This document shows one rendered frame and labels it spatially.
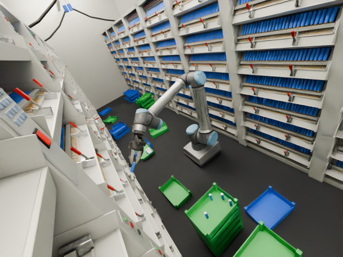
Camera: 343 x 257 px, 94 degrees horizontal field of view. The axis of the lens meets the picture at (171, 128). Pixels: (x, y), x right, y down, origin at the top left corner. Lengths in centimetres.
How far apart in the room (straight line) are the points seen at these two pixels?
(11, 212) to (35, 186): 4
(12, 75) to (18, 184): 75
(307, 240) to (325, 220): 21
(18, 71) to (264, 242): 146
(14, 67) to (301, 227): 190
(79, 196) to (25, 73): 73
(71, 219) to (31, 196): 13
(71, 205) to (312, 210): 158
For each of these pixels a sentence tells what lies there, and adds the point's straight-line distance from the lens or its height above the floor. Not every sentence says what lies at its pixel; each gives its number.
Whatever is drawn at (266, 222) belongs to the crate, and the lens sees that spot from 158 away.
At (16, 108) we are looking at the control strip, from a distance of 34.
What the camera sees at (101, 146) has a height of 98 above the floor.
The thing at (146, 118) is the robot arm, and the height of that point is 97.
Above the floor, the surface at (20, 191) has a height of 135.
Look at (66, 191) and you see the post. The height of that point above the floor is 129.
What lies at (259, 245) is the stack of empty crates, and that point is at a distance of 119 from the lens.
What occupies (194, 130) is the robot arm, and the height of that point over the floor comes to 43.
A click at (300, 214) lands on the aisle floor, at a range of 165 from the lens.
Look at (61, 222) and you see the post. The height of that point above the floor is 124.
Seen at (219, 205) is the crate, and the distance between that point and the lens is 128.
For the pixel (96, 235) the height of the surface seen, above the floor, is 117.
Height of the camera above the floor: 145
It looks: 33 degrees down
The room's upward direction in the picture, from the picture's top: 23 degrees counter-clockwise
